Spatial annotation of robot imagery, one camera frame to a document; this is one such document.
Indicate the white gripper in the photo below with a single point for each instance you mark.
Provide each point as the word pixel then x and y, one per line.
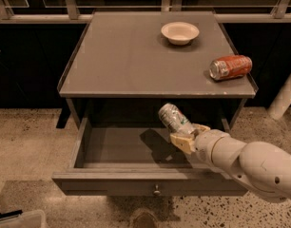
pixel 206 145

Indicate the crushed silver green 7up can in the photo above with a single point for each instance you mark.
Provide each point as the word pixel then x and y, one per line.
pixel 174 120

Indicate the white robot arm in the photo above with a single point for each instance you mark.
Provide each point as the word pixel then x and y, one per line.
pixel 260 167

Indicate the small metal drawer knob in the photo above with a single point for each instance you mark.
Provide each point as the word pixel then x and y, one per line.
pixel 156 191

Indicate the open grey top drawer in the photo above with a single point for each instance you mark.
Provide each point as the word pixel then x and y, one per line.
pixel 128 160

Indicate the orange soda can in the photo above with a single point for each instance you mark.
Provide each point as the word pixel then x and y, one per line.
pixel 230 67

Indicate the white ceramic bowl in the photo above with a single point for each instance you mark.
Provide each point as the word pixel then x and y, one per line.
pixel 180 33

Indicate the grey wooden cabinet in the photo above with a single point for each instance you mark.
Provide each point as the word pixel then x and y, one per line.
pixel 124 54

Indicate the metal window railing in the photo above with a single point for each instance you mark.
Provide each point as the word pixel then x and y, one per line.
pixel 80 11

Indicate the clear plastic bin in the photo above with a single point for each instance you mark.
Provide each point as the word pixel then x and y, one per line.
pixel 20 219

